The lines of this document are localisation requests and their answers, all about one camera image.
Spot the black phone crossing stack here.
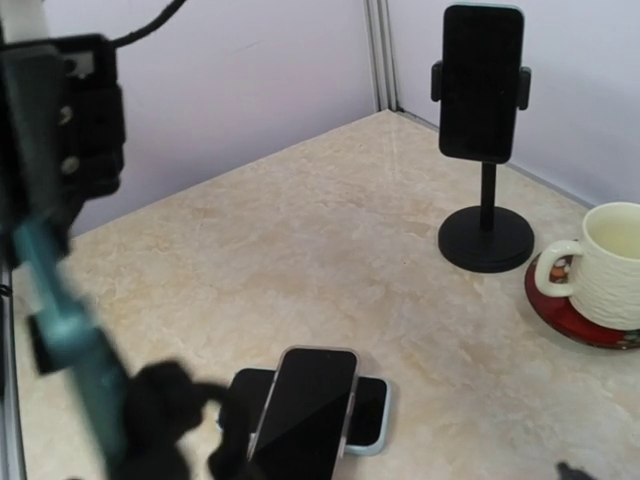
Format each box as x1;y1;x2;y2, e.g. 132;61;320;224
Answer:
13;220;128;471

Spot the white ceramic mug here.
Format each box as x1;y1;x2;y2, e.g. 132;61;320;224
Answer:
534;202;639;331

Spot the short black phone stand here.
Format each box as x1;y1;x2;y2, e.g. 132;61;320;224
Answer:
108;360;254;479

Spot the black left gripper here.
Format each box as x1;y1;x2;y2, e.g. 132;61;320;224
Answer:
1;34;126;250

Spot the light blue bottom phone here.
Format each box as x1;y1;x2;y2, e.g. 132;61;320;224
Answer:
230;367;392;456

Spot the red round coaster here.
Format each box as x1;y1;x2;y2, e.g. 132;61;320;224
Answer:
524;255;639;350

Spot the tall black clamp phone stand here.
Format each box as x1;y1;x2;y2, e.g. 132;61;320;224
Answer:
430;59;536;274

